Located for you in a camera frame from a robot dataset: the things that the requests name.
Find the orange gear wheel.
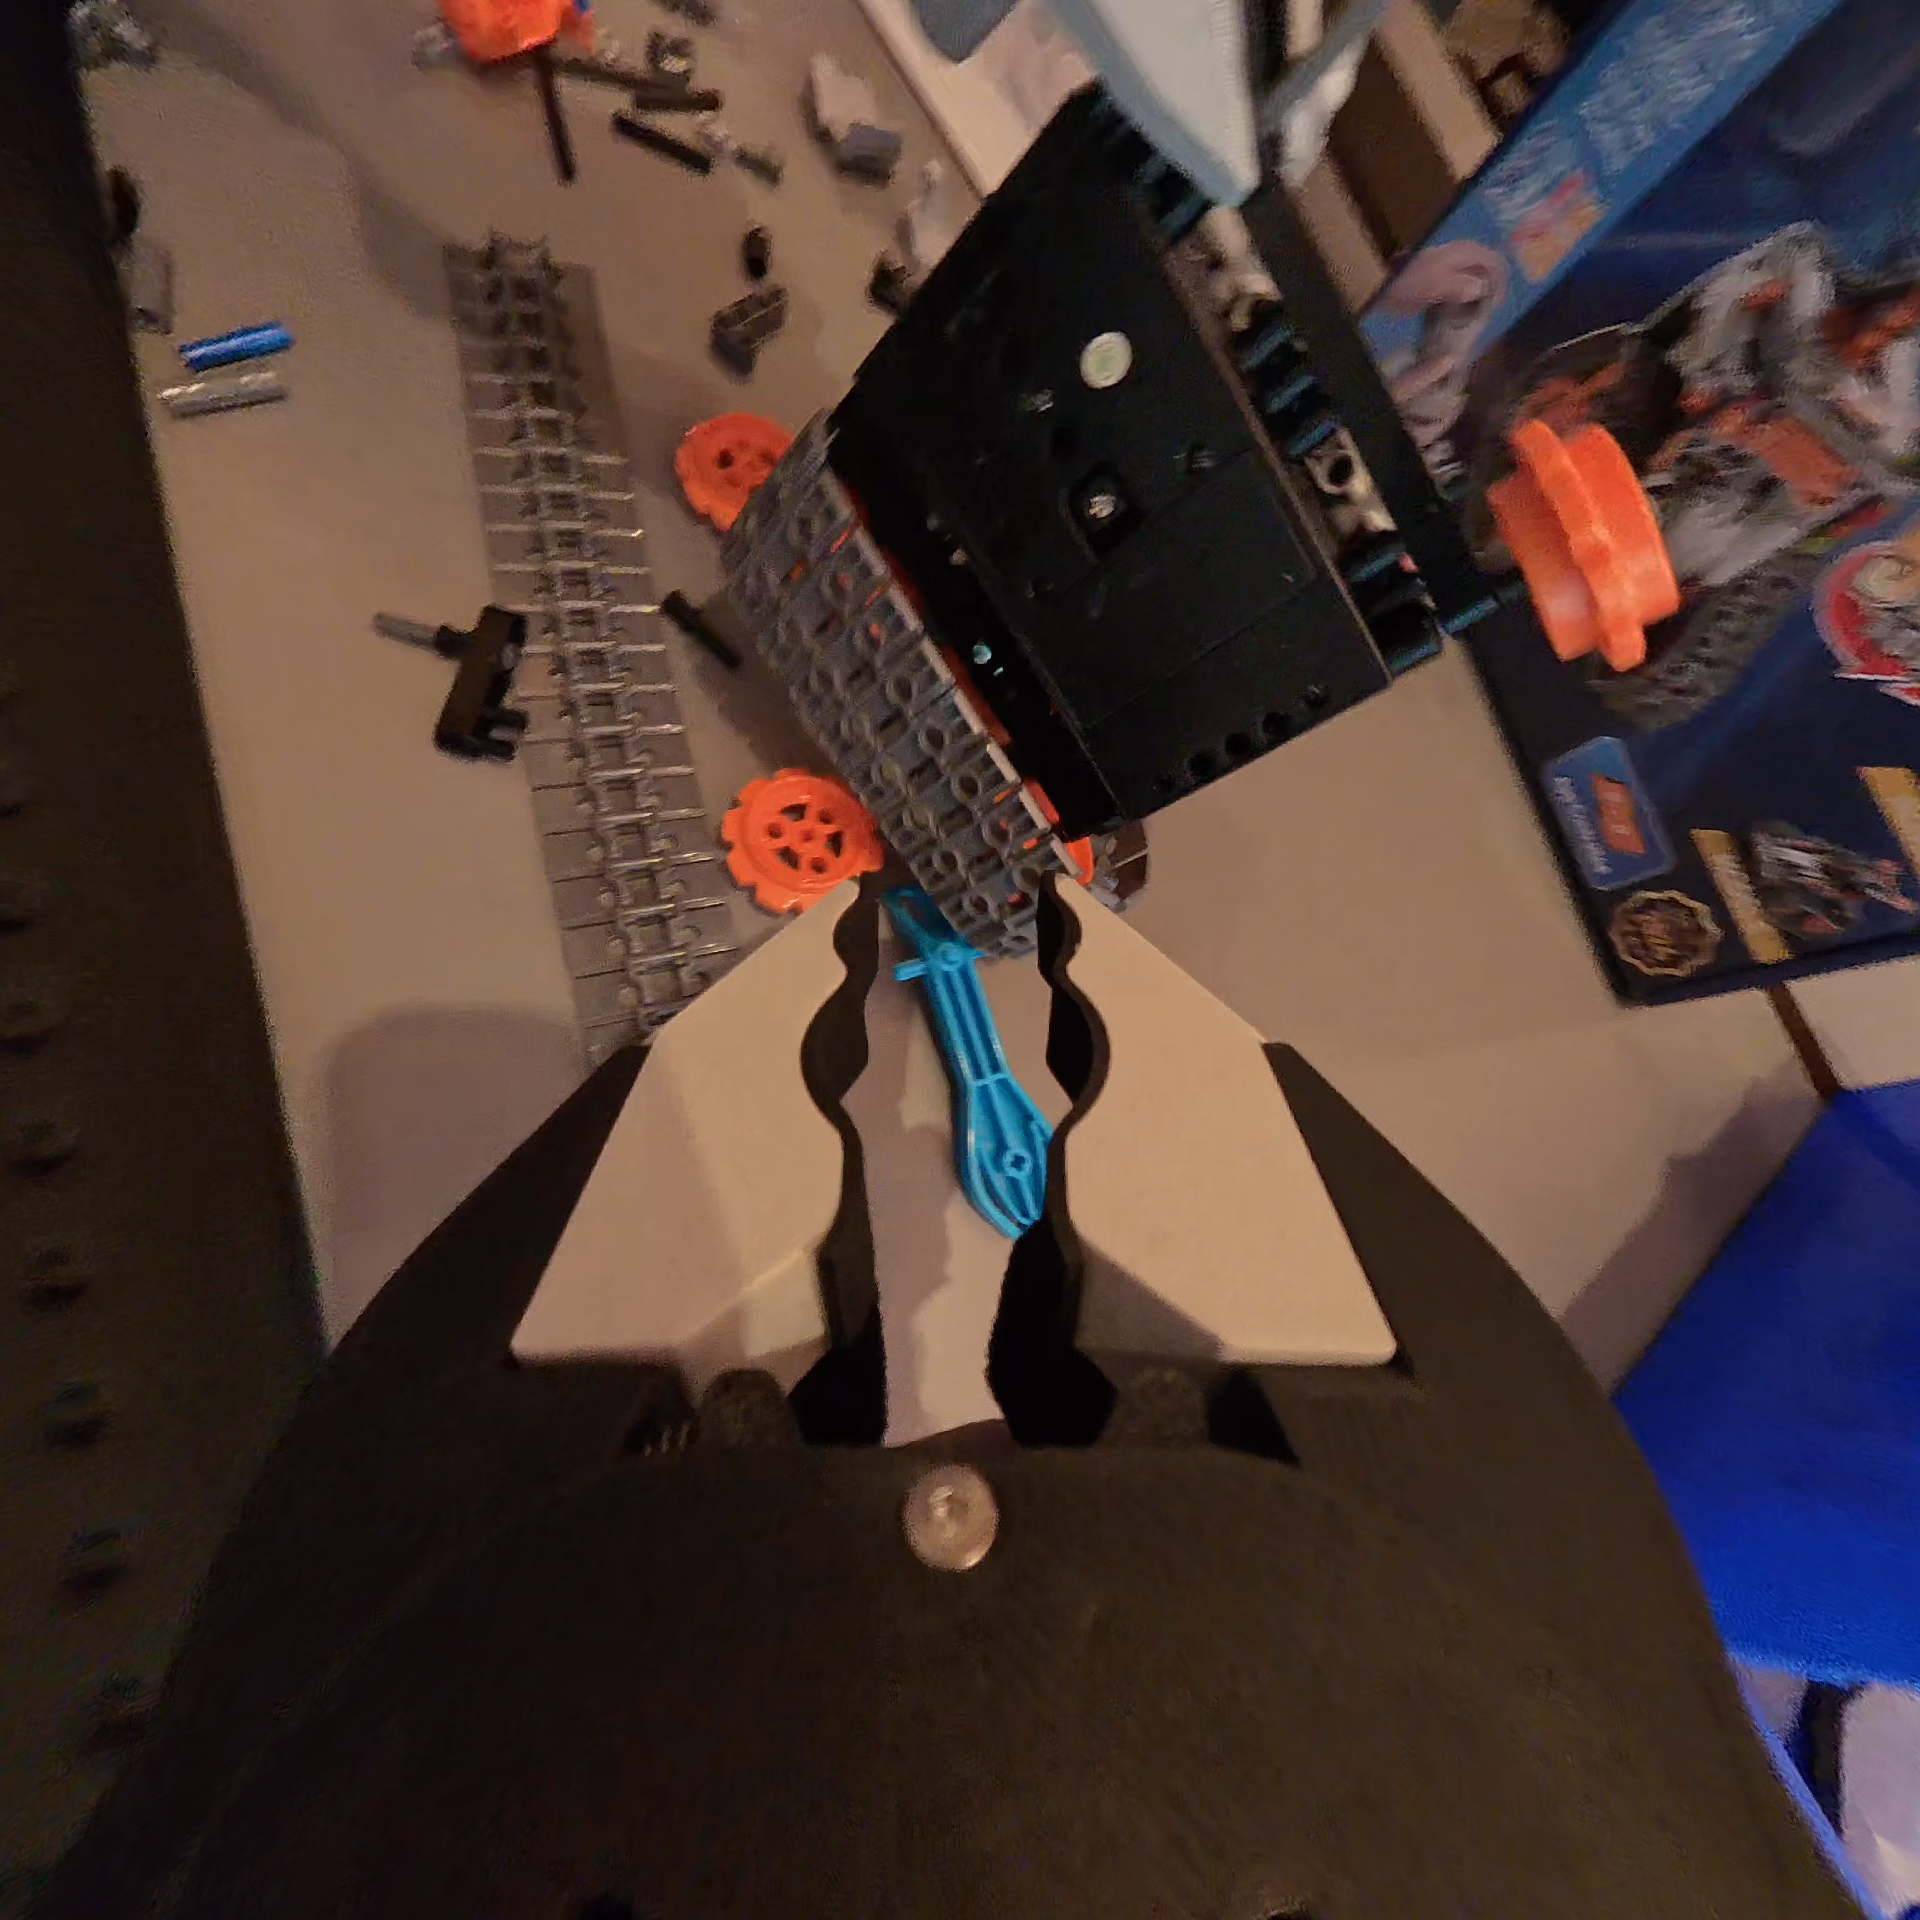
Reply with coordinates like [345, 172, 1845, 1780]
[720, 772, 888, 912]
[677, 411, 799, 537]
[1493, 416, 1658, 673]

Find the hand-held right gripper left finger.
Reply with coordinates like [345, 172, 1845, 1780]
[512, 888, 888, 1435]

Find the black lever with grey axle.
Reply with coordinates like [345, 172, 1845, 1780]
[375, 601, 538, 758]

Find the teal plastic wrench tool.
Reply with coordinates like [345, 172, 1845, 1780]
[881, 888, 1059, 1240]

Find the blue plastic bin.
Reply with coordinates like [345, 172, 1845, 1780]
[1616, 1081, 1920, 1697]

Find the robot kit box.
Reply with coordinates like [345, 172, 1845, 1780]
[1352, 0, 1920, 1008]

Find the black dimpled mat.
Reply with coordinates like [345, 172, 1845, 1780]
[0, 0, 333, 1920]

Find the white book stand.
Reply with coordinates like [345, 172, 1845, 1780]
[865, 0, 1406, 212]

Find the grey track chain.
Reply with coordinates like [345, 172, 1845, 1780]
[447, 241, 737, 1051]

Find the black axle rod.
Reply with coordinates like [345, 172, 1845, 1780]
[536, 54, 723, 176]

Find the grey toy robot vehicle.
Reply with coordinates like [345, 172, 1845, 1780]
[720, 84, 1666, 963]

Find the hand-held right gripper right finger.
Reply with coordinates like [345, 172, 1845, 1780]
[998, 888, 1403, 1435]

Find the orange toy piece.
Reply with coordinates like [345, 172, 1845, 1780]
[442, 0, 571, 61]

